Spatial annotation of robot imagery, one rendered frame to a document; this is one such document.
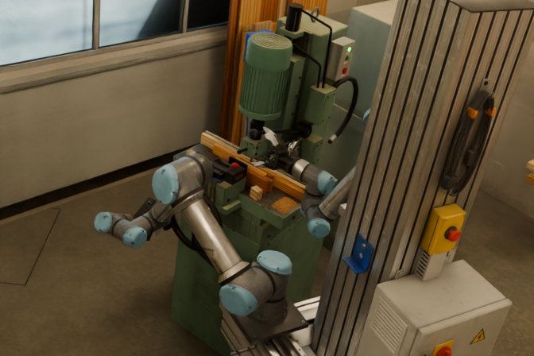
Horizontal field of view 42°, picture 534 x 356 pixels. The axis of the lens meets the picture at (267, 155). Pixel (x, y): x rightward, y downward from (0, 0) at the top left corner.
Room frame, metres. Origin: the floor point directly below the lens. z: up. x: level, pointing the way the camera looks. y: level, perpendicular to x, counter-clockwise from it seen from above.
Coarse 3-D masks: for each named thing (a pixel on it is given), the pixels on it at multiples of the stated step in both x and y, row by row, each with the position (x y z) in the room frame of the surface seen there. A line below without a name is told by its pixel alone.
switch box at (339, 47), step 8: (336, 40) 2.74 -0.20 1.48; (344, 40) 2.75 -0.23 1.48; (352, 40) 2.77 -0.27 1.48; (336, 48) 2.70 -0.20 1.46; (344, 48) 2.69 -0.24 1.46; (352, 48) 2.75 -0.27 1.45; (336, 56) 2.69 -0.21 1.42; (344, 56) 2.71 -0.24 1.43; (328, 64) 2.71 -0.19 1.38; (336, 64) 2.69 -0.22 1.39; (344, 64) 2.72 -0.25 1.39; (328, 72) 2.71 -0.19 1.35; (336, 72) 2.69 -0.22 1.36; (336, 80) 2.69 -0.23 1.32
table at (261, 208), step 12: (180, 156) 2.57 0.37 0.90; (216, 156) 2.63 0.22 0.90; (240, 192) 2.37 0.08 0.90; (276, 192) 2.42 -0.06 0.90; (216, 204) 2.31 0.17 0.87; (228, 204) 2.32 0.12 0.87; (240, 204) 2.35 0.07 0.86; (252, 204) 2.33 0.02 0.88; (264, 204) 2.32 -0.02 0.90; (264, 216) 2.29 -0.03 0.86; (276, 216) 2.26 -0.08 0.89; (288, 216) 2.28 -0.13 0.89; (300, 216) 2.36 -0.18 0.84
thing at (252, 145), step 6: (246, 138) 2.53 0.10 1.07; (264, 138) 2.55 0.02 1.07; (246, 144) 2.51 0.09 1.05; (252, 144) 2.49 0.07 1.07; (258, 144) 2.51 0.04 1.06; (264, 144) 2.55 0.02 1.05; (246, 150) 2.50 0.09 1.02; (252, 150) 2.49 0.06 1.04; (258, 150) 2.52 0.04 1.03; (264, 150) 2.55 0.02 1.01; (246, 156) 2.50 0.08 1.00; (252, 156) 2.49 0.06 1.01
